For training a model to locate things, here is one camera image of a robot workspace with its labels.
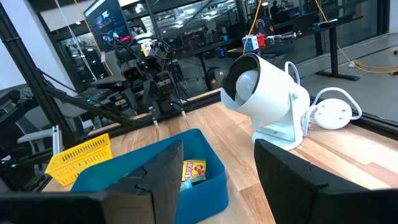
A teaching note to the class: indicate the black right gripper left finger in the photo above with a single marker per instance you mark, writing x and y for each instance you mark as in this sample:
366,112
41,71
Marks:
161,186

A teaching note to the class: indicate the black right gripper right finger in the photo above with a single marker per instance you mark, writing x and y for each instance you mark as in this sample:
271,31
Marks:
286,186

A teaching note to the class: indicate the yellow Crayola crayon box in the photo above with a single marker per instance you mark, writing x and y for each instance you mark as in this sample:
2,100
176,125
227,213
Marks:
194,171

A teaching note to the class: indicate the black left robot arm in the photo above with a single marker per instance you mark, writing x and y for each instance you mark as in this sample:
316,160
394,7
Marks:
155,90

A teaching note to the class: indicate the blue plastic bin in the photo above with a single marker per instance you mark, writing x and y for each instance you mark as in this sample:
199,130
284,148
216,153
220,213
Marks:
205,199

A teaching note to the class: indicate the yellow plastic basket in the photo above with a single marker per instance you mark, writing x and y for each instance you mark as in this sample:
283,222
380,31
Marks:
77,158

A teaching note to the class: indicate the white spot lamp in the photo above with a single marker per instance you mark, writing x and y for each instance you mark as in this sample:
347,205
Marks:
273,93

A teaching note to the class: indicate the black desk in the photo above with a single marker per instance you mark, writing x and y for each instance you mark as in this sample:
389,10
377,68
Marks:
333,46

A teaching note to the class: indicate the white blue red box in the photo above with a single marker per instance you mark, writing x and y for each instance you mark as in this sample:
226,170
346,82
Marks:
253,42

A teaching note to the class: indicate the black computer monitor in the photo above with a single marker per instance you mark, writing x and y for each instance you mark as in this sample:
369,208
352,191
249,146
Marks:
105,21

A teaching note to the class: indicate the person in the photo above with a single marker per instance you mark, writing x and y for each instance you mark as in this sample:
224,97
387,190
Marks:
275,9

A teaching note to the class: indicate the white round lamp switch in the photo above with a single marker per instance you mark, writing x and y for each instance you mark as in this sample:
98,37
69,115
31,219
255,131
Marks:
332,113

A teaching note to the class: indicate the black diagonal frame brace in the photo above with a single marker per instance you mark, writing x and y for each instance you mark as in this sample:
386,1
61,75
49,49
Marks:
93,107

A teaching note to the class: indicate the black table edge rail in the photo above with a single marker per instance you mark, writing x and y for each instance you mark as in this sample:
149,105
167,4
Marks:
379,124

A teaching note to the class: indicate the small silver metal post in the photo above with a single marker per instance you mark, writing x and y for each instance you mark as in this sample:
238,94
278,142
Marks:
57,140

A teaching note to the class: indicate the black frame post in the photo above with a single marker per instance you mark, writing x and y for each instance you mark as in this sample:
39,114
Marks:
28,68

